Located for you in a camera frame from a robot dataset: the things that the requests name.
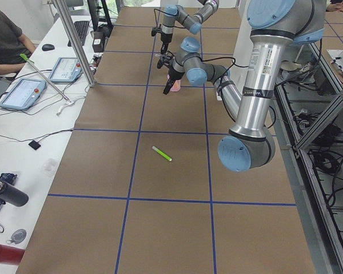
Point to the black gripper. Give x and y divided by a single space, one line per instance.
173 76
164 39

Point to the green highlighter pen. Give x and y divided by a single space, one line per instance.
164 155

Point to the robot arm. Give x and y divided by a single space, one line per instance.
275 25
176 13

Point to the pink mesh pen holder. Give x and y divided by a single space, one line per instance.
176 86

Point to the black computer monitor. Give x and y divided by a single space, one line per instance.
100 17

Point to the black keyboard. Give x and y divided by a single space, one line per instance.
82 28

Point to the far teach pendant tablet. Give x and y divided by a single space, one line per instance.
65 70

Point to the teach pendant tablet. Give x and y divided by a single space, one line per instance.
24 94
65 70

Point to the black computer mouse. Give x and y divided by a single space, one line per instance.
48 47

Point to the metal rod with green tip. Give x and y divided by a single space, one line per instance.
48 81

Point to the near teach pendant tablet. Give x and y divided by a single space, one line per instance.
24 94

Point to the seated person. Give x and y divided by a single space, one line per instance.
13 43

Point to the black water bottle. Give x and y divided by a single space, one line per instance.
12 195

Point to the round grey tag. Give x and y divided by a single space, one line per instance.
17 236

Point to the red bottle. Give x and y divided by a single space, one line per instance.
10 255

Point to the aluminium frame post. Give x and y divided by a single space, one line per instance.
72 35

